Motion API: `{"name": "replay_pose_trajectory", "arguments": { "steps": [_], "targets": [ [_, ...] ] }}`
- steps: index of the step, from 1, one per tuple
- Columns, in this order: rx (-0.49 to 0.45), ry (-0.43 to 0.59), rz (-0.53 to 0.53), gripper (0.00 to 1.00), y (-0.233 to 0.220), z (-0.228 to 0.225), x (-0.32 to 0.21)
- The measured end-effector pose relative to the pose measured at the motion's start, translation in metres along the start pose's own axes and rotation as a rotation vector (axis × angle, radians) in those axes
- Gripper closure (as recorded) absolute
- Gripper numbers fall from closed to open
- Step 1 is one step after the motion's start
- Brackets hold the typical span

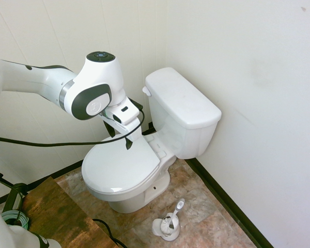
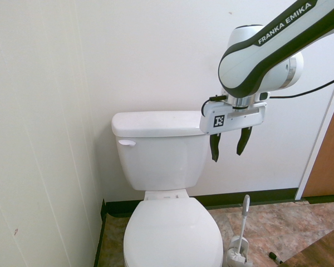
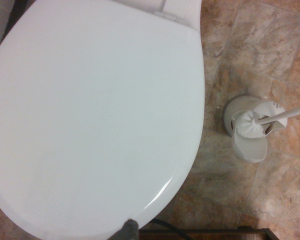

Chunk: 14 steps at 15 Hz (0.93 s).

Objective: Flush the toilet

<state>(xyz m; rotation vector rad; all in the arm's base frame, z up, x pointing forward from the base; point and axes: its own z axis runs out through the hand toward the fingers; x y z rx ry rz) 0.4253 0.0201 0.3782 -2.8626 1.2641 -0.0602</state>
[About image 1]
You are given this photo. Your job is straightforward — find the white toilet brush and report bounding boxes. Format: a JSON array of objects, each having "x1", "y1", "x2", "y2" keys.
[{"x1": 159, "y1": 198, "x2": 186, "y2": 232}]

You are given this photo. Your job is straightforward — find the long black baseboard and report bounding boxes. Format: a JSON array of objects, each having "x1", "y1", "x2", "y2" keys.
[{"x1": 184, "y1": 157, "x2": 275, "y2": 248}]

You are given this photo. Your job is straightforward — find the black floor cable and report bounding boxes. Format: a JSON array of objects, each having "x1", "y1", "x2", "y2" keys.
[{"x1": 92, "y1": 218, "x2": 131, "y2": 248}]

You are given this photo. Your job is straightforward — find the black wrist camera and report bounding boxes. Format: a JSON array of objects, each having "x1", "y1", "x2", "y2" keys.
[{"x1": 130, "y1": 98, "x2": 143, "y2": 111}]

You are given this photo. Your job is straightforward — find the brown wooden board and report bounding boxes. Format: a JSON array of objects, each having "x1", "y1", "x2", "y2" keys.
[{"x1": 20, "y1": 176, "x2": 126, "y2": 248}]

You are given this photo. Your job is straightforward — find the white toilet bowl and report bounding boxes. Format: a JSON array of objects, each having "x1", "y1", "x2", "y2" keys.
[{"x1": 83, "y1": 134, "x2": 177, "y2": 214}]

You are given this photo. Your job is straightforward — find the black camera cable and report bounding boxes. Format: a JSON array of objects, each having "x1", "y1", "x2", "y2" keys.
[{"x1": 0, "y1": 107, "x2": 146, "y2": 148}]

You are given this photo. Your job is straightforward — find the white toilet brush holder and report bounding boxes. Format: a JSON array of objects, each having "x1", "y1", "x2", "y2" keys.
[{"x1": 152, "y1": 212, "x2": 182, "y2": 242}]

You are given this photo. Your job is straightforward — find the green coiled cable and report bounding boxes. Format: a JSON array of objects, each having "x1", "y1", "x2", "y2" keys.
[{"x1": 1, "y1": 210, "x2": 30, "y2": 231}]

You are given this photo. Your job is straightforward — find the white toilet tank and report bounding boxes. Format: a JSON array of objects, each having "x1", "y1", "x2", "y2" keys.
[{"x1": 148, "y1": 95, "x2": 219, "y2": 160}]

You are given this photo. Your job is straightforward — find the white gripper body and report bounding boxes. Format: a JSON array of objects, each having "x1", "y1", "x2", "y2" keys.
[{"x1": 100, "y1": 97, "x2": 143, "y2": 143}]

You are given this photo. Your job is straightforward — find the black stand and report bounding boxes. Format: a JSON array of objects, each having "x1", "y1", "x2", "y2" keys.
[{"x1": 0, "y1": 169, "x2": 29, "y2": 215}]

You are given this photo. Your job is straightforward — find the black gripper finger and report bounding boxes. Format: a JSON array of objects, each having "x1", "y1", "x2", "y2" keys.
[
  {"x1": 123, "y1": 136, "x2": 134, "y2": 151},
  {"x1": 104, "y1": 120, "x2": 116, "y2": 138}
]

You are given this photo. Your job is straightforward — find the white toilet seat lid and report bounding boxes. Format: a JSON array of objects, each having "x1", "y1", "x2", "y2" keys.
[{"x1": 81, "y1": 133, "x2": 162, "y2": 193}]

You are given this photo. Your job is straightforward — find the white toilet tank lid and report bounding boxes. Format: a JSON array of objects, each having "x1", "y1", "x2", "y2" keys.
[{"x1": 144, "y1": 67, "x2": 222, "y2": 130}]

